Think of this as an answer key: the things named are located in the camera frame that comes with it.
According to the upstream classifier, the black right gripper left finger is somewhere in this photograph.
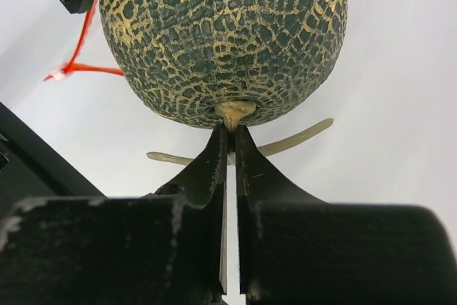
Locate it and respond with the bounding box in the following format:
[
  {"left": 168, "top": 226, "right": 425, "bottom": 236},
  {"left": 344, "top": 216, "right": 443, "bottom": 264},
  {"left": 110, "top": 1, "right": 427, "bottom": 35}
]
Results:
[{"left": 1, "top": 125, "right": 229, "bottom": 304}]

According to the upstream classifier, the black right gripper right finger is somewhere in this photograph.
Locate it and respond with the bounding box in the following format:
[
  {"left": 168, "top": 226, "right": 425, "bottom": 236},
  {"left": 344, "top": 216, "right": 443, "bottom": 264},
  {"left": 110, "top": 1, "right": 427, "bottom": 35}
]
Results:
[{"left": 233, "top": 126, "right": 456, "bottom": 304}]

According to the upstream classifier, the clear zip bag red zipper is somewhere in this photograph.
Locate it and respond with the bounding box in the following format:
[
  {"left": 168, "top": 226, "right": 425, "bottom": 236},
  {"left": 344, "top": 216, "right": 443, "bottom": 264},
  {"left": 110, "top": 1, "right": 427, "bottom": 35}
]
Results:
[{"left": 42, "top": 0, "right": 126, "bottom": 83}]

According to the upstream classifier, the green netted melon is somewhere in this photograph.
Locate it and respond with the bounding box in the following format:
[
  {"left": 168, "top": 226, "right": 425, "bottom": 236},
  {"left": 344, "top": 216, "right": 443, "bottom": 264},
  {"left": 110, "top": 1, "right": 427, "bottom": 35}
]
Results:
[{"left": 99, "top": 0, "right": 348, "bottom": 130}]

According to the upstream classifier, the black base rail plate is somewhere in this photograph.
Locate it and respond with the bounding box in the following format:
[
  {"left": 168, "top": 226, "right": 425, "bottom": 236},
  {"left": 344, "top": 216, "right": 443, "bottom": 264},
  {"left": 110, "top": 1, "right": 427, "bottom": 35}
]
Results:
[{"left": 1, "top": 104, "right": 104, "bottom": 197}]

